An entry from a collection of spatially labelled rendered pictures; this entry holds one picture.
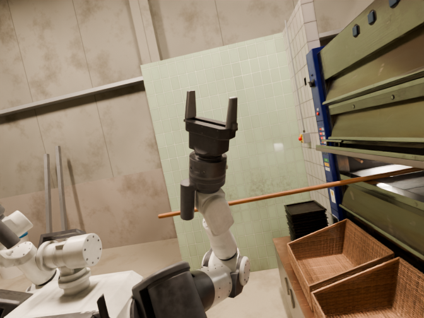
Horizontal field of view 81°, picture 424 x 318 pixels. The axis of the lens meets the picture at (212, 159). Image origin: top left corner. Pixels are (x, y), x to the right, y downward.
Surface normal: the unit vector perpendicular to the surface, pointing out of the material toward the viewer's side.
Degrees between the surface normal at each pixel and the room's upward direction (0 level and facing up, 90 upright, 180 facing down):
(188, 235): 90
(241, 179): 90
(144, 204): 90
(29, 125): 90
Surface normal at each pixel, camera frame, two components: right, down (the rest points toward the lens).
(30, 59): -0.11, 0.10
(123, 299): 0.50, -0.86
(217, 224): 0.52, 0.36
